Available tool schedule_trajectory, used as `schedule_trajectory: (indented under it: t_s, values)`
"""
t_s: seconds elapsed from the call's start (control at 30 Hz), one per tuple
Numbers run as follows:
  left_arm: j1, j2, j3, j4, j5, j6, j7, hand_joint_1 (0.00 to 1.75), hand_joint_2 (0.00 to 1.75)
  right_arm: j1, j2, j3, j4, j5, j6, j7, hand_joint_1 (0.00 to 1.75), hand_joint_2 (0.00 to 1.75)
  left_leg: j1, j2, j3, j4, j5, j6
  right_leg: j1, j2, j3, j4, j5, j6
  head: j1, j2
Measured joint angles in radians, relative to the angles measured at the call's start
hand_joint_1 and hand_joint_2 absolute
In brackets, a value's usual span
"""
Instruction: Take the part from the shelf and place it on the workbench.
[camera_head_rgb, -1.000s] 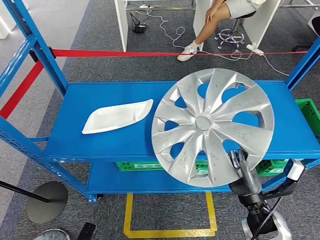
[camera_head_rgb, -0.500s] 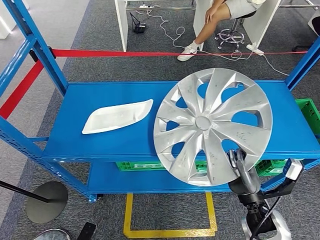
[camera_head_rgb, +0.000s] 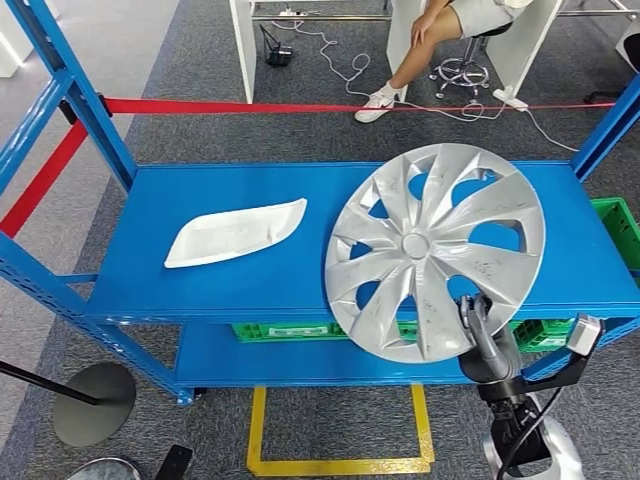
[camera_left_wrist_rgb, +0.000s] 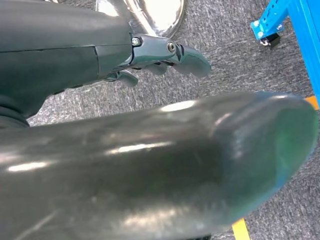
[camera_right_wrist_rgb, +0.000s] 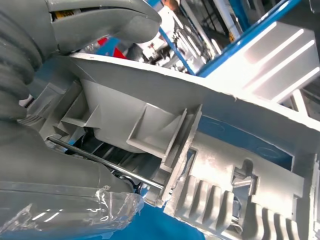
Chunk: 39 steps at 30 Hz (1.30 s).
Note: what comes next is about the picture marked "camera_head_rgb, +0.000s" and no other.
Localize silver plastic hubcap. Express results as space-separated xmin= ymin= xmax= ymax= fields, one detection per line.
xmin=324 ymin=143 xmax=547 ymax=364

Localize chrome stool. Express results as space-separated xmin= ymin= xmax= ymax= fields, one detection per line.
xmin=429 ymin=23 xmax=513 ymax=101

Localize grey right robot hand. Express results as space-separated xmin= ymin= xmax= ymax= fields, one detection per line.
xmin=457 ymin=293 xmax=524 ymax=387

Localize white desk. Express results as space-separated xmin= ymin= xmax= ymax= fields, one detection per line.
xmin=229 ymin=0 xmax=565 ymax=106

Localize black router on floor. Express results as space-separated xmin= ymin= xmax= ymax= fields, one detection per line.
xmin=260 ymin=25 xmax=294 ymax=68

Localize white floor cable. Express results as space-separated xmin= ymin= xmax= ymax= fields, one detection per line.
xmin=271 ymin=21 xmax=580 ymax=155

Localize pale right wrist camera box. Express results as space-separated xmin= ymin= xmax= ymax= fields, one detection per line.
xmin=519 ymin=314 xmax=605 ymax=402

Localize black stanchion with round base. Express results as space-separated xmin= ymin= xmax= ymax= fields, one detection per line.
xmin=0 ymin=359 xmax=137 ymax=450

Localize white furniture panel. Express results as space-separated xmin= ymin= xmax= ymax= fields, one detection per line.
xmin=614 ymin=19 xmax=640 ymax=75

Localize seated person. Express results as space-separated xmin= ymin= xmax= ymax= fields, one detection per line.
xmin=355 ymin=0 xmax=536 ymax=125

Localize chrome stanchion with round base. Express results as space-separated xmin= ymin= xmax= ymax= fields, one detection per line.
xmin=66 ymin=457 xmax=144 ymax=480
xmin=60 ymin=94 xmax=114 ymax=126

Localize blue metal shelf rack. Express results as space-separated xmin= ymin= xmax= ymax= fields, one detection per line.
xmin=0 ymin=0 xmax=640 ymax=407

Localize white block with light strip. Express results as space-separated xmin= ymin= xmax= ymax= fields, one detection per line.
xmin=0 ymin=0 xmax=60 ymax=81

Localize white curved plastic part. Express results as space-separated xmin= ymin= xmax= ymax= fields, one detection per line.
xmin=164 ymin=197 xmax=309 ymax=270

